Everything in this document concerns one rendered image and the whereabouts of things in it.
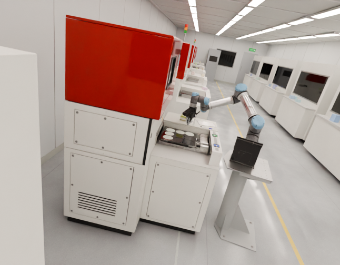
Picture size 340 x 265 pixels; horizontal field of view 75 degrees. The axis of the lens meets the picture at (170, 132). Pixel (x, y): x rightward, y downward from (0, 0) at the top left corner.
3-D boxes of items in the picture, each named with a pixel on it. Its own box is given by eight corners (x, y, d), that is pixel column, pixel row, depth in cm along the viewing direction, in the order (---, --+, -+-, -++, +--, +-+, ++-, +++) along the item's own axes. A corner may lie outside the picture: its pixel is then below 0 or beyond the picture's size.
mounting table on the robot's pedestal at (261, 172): (263, 170, 241) (267, 160, 236) (268, 193, 201) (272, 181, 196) (222, 158, 250) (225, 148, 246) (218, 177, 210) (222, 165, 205)
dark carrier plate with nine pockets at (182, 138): (160, 139, 218) (160, 138, 218) (166, 127, 250) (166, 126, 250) (195, 146, 216) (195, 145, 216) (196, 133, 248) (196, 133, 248)
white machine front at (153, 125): (142, 164, 181) (149, 119, 167) (159, 130, 257) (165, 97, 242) (146, 165, 181) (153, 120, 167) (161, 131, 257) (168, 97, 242)
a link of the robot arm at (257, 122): (263, 132, 213) (242, 89, 240) (268, 124, 200) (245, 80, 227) (251, 135, 213) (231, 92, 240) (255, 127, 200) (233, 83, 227)
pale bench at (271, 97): (268, 116, 789) (290, 58, 715) (257, 105, 956) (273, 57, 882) (299, 123, 783) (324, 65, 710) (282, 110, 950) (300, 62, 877)
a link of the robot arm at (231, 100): (241, 96, 249) (198, 106, 249) (242, 89, 240) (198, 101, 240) (245, 104, 244) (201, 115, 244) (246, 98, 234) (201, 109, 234)
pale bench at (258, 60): (245, 93, 1197) (257, 54, 1124) (240, 88, 1364) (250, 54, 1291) (265, 98, 1192) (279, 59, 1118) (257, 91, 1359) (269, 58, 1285)
